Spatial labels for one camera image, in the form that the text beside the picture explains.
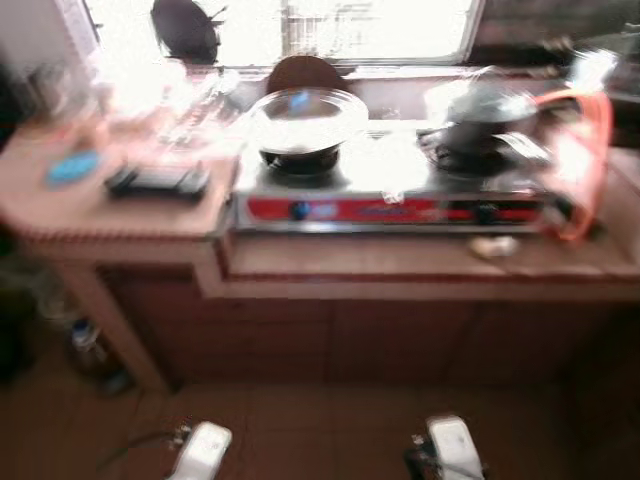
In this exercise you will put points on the garlic bulb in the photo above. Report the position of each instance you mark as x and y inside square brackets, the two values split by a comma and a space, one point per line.
[493, 246]

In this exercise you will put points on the dark pot with glass lid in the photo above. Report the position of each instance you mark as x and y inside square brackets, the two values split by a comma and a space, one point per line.
[485, 125]

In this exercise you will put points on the red steel gas stove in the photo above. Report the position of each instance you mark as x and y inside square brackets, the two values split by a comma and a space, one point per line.
[400, 200]

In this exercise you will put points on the steel wok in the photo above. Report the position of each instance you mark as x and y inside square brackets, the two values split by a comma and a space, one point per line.
[305, 120]

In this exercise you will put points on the brown round board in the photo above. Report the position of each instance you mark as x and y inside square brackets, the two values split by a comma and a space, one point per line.
[305, 72]

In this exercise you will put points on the bright window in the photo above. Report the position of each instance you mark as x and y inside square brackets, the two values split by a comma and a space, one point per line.
[300, 25]

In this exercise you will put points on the clear glass dish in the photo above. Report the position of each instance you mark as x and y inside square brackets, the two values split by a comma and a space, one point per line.
[195, 110]

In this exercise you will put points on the black rectangular tool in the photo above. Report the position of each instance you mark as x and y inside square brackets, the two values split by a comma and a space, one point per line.
[158, 182]

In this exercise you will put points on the black hanging pan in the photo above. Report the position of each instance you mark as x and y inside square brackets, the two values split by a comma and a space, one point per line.
[185, 28]

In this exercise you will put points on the clear plastic bottle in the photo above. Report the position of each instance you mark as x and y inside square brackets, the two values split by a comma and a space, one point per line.
[90, 350]

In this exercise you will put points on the blue round disc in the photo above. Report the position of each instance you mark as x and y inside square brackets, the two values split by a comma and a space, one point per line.
[72, 167]

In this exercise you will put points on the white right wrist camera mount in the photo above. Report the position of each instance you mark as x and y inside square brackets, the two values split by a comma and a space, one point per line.
[452, 445]

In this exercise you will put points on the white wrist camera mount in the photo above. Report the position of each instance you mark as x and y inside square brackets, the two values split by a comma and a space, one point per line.
[452, 445]
[205, 448]

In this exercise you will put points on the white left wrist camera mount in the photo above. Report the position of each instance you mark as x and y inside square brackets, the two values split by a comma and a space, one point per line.
[205, 448]

